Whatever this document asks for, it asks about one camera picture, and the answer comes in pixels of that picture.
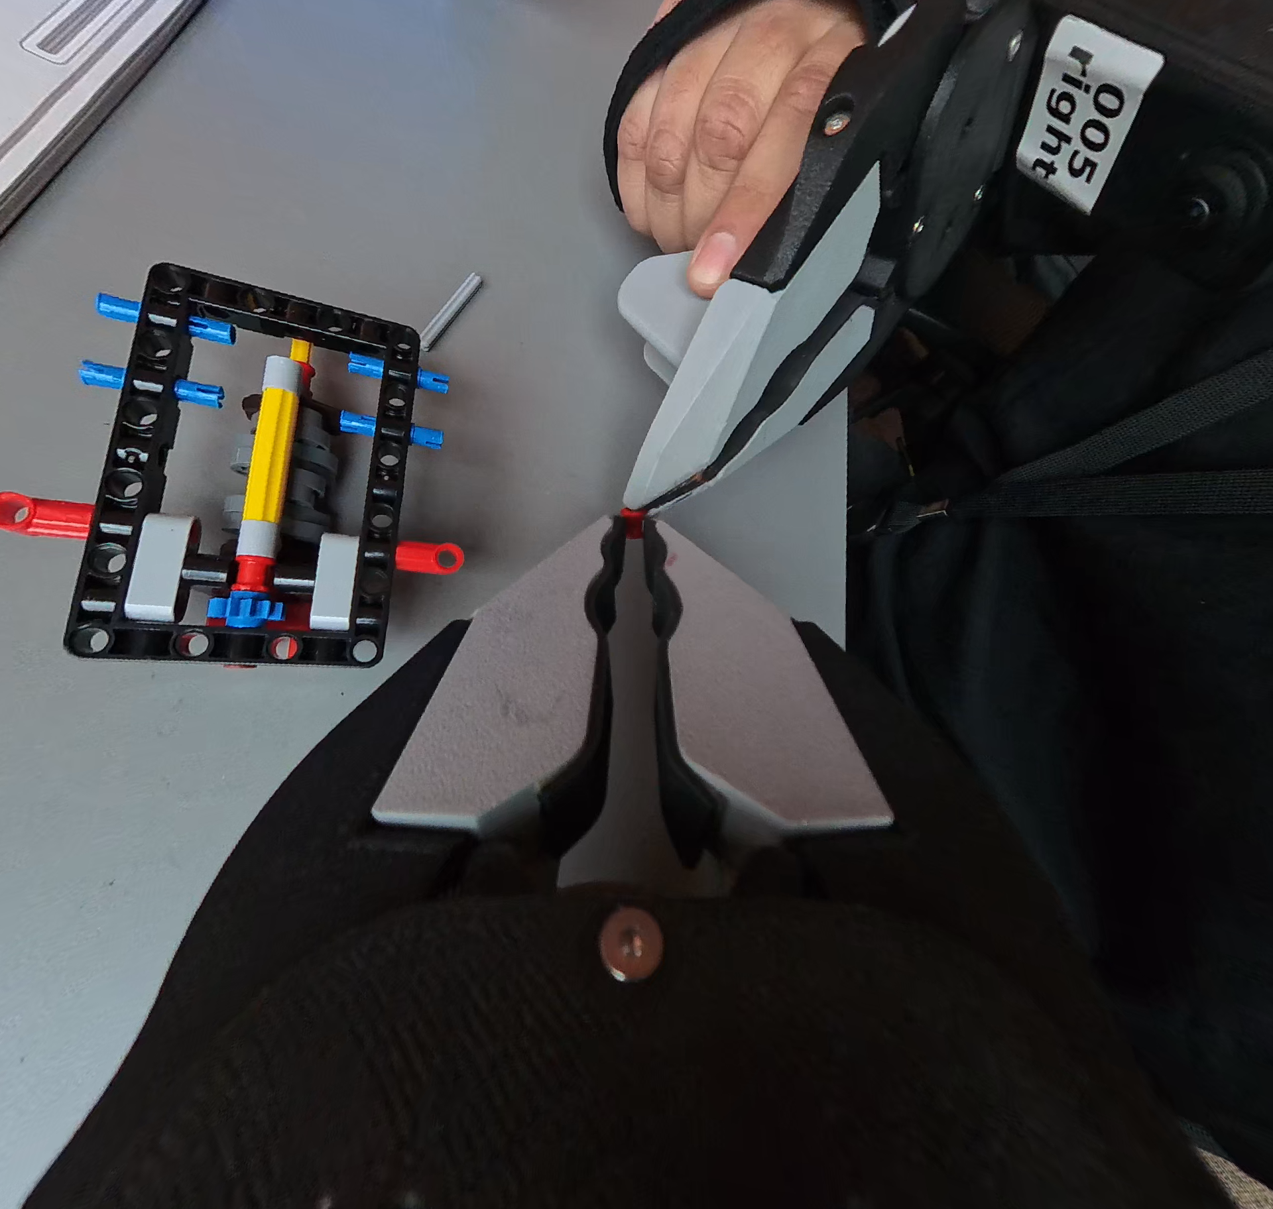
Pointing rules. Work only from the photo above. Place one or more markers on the person's black clothing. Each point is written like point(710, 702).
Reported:
point(1094, 732)

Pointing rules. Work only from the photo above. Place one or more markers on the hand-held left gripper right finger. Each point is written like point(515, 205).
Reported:
point(765, 722)

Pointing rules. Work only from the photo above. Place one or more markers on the person's right hand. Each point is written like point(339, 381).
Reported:
point(736, 116)

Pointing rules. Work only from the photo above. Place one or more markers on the small red lego bush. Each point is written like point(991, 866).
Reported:
point(632, 522)

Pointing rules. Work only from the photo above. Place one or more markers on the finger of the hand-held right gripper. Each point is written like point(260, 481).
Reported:
point(805, 404)
point(716, 384)

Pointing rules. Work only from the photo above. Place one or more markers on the black lego frame assembly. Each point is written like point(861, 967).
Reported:
point(272, 434)

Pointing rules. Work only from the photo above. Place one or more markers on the lego instruction booklet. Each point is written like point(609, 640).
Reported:
point(89, 46)

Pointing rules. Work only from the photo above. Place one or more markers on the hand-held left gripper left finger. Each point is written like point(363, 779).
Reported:
point(497, 712)

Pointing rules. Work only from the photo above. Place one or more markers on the grey lego axle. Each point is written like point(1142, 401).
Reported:
point(451, 310)

